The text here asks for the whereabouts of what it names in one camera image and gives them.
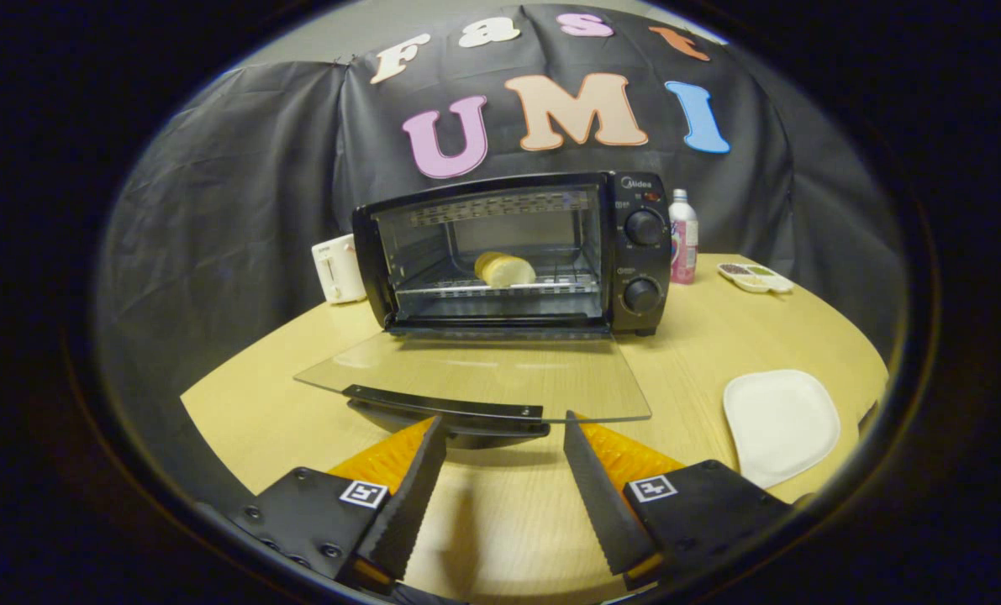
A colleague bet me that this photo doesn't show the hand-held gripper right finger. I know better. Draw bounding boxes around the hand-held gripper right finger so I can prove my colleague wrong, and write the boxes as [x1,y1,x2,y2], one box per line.
[562,411,795,592]

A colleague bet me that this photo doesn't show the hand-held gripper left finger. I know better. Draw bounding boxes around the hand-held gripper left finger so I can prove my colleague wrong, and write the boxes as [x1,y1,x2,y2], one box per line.
[229,414,449,596]

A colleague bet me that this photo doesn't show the black toaster oven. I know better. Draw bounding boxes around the black toaster oven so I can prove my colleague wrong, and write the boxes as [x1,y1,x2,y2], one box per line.
[293,171,673,450]

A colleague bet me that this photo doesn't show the yellow bread roll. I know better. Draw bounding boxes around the yellow bread roll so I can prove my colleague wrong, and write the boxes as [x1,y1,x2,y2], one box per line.
[474,250,538,289]

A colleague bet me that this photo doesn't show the white pop-up toaster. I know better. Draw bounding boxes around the white pop-up toaster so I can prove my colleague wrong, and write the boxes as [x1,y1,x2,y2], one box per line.
[311,234,368,305]

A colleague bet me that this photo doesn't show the white square plate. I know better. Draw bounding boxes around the white square plate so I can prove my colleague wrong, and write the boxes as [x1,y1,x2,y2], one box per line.
[722,368,842,491]

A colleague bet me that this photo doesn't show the white divided snack dish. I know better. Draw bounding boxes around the white divided snack dish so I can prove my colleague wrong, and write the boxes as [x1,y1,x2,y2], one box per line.
[716,261,796,295]

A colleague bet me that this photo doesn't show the pink label plastic bottle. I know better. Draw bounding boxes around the pink label plastic bottle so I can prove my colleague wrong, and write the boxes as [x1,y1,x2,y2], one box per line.
[668,188,700,286]

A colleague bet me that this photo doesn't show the black backdrop cloth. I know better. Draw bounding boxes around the black backdrop cloth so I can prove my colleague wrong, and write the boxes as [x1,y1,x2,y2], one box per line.
[97,4,909,513]

